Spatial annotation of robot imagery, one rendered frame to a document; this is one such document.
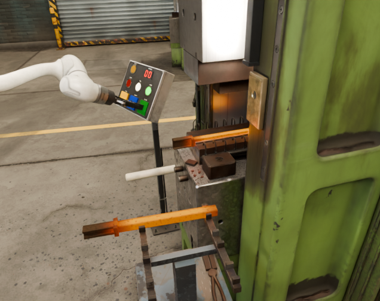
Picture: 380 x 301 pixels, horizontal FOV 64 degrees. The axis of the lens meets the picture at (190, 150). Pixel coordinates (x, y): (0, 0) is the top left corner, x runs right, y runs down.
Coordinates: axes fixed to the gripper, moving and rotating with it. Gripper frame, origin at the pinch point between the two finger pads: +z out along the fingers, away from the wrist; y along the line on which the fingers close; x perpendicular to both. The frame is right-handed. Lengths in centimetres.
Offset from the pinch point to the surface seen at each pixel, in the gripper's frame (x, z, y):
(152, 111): 0.2, 5.1, 7.1
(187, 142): -4.6, -2.0, 45.9
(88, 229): -33, -49, 64
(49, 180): -103, 27, -129
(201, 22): 37, -29, 57
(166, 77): 19.7, 6.6, 7.1
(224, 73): 27, -9, 58
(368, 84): 36, 3, 103
